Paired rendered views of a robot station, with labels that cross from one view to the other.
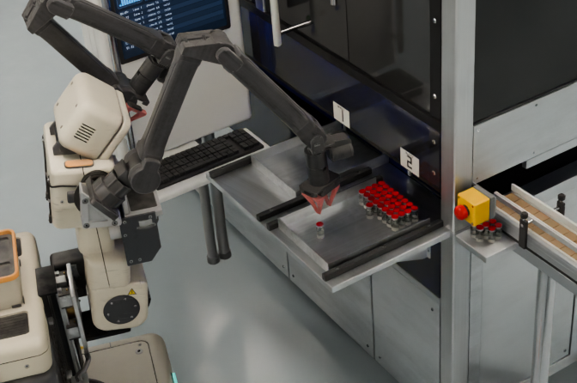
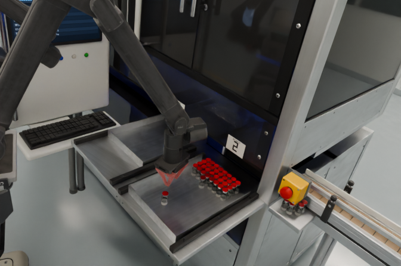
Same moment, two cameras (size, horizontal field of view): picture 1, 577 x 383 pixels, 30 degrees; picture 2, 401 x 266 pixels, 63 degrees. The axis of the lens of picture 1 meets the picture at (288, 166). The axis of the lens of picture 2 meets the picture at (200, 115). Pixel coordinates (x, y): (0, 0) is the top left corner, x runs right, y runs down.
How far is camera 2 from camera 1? 1.92 m
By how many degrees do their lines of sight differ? 16
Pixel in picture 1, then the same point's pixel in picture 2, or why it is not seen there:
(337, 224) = (176, 192)
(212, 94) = (83, 85)
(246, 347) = (89, 250)
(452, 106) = (299, 104)
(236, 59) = (116, 14)
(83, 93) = not seen: outside the picture
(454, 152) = (288, 143)
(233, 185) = (92, 151)
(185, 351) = (46, 252)
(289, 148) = (136, 127)
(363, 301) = not seen: hidden behind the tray
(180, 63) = (40, 3)
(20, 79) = not seen: outside the picture
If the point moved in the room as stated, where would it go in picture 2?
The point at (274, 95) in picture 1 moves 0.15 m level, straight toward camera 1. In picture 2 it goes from (149, 71) to (157, 100)
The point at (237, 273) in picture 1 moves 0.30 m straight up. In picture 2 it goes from (88, 196) to (86, 162)
